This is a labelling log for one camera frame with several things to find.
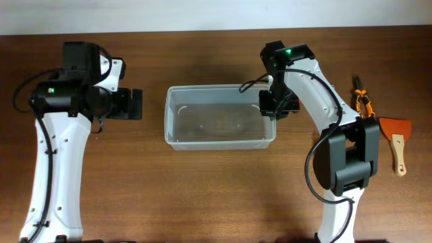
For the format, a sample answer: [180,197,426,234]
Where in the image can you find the orange scraper wooden handle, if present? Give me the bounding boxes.
[379,117,412,177]

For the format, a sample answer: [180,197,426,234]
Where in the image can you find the orange black long-nose pliers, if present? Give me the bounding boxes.
[353,75,376,118]

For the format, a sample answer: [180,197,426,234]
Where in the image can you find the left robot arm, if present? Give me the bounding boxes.
[19,42,142,242]

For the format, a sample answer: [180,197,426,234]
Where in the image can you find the clear plastic container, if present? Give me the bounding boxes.
[164,84,276,151]

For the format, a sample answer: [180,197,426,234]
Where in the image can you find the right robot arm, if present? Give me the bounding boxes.
[259,40,380,242]

